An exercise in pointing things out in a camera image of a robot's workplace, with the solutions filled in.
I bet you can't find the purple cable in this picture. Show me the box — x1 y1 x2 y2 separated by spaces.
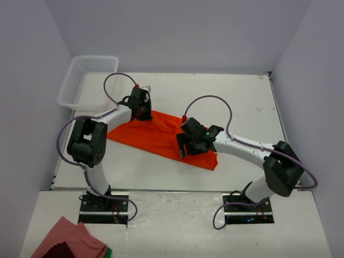
55 72 138 223
182 95 318 231

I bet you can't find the white plastic basket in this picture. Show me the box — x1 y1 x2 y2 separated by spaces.
57 55 119 112

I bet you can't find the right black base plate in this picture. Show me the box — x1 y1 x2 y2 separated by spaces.
224 198 275 225

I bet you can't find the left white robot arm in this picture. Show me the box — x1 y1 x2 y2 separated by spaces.
67 86 153 211

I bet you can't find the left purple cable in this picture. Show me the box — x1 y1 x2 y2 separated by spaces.
55 72 138 223

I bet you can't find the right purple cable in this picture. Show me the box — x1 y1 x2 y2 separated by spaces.
182 95 318 231

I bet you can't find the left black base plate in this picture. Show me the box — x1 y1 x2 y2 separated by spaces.
78 194 128 225

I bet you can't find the green folded t shirt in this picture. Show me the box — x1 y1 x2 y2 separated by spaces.
104 247 112 258

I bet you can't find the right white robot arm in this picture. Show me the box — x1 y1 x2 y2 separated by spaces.
176 116 304 211

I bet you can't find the orange t shirt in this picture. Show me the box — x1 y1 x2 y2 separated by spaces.
107 111 218 171

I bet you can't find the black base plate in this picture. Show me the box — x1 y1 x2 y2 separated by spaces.
224 198 275 225
78 194 128 225

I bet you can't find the dark maroon folded t shirt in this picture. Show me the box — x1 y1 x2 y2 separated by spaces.
42 242 75 258

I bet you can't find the pink folded t shirt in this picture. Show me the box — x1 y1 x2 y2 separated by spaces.
31 217 108 257

